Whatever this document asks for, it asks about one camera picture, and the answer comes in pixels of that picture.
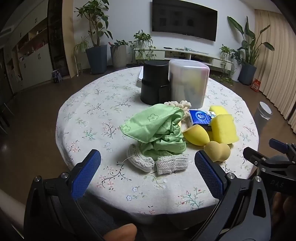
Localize yellow teardrop makeup sponge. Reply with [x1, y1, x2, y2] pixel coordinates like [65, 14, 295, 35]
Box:
[183, 124, 210, 146]

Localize round table with floral cloth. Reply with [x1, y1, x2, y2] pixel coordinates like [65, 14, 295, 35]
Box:
[55, 66, 259, 224]

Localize yellow gourd-shaped makeup sponge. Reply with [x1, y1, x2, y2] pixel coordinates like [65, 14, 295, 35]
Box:
[204, 141, 231, 163]

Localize black cylindrical container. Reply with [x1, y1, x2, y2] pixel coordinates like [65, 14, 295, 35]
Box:
[140, 60, 171, 104]

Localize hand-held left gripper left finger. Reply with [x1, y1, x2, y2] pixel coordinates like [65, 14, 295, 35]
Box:
[24, 149, 102, 241]

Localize dark blue tapered planter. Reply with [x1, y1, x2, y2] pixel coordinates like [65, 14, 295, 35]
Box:
[238, 63, 257, 85]

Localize white tall planter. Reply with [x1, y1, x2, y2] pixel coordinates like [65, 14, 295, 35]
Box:
[231, 60, 242, 81]

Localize person's right hand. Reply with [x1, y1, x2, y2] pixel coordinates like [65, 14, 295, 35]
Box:
[272, 193, 296, 223]

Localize bushy dark green houseplant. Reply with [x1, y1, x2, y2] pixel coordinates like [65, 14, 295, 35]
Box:
[230, 50, 245, 66]

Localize dining chair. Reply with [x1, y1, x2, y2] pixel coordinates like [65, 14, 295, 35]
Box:
[0, 102, 14, 135]

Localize trailing pothos plant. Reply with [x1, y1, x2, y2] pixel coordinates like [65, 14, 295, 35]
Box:
[129, 30, 156, 63]

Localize dark blue square planter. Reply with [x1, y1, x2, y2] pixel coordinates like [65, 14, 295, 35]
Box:
[85, 44, 108, 75]

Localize white television cabinet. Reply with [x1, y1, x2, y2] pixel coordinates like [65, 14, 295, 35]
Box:
[135, 48, 234, 70]

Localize small green houseplant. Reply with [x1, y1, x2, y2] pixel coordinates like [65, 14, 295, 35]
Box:
[109, 40, 129, 48]

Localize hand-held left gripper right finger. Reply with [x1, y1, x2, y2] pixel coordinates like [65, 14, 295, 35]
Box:
[195, 150, 271, 241]

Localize person's dark trousers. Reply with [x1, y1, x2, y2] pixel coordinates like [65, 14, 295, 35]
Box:
[48, 195, 148, 241]

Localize blue tissue pack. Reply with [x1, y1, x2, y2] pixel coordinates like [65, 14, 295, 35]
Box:
[188, 109, 218, 128]

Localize dark display shelf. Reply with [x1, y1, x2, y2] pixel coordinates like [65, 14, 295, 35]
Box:
[47, 0, 70, 77]

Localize green floral cloth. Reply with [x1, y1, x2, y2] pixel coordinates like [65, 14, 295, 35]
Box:
[120, 103, 187, 156]

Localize white ribbed planter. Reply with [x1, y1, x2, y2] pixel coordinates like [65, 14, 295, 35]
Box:
[110, 45, 127, 68]

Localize grey knitted dishcloth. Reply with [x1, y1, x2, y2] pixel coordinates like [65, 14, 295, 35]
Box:
[156, 154, 189, 175]
[127, 144, 155, 172]

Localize thin-leaved houseplant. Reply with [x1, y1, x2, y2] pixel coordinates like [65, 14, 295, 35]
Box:
[72, 37, 89, 72]

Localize wall-mounted television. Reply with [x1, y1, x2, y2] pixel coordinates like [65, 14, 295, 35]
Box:
[152, 0, 218, 42]

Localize beige curtain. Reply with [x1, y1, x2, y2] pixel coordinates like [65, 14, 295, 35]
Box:
[254, 9, 296, 121]

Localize beige chenille scrubber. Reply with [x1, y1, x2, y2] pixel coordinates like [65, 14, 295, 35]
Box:
[164, 100, 193, 122]

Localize small trailing houseplant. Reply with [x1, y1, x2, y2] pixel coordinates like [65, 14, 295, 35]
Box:
[220, 44, 234, 78]

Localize white wall cabinet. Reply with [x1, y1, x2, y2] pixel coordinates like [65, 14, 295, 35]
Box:
[0, 14, 53, 93]

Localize grey cylindrical trash can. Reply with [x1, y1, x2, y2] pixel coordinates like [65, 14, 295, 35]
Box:
[253, 101, 273, 132]

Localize translucent plastic container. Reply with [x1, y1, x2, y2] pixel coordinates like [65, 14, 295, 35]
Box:
[168, 59, 210, 109]

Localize person's left hand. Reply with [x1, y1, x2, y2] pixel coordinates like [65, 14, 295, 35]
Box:
[108, 224, 137, 241]

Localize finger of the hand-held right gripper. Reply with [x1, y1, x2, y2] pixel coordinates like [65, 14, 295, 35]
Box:
[243, 147, 281, 171]
[269, 138, 296, 155]

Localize large broad-leaved houseplant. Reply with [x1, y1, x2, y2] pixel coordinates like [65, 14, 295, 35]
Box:
[228, 16, 275, 66]

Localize tall leafy houseplant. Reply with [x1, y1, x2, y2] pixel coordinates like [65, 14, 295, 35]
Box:
[74, 0, 113, 48]

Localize yellow rectangular sponge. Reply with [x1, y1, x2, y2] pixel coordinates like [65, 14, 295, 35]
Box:
[209, 105, 229, 116]
[211, 114, 239, 144]

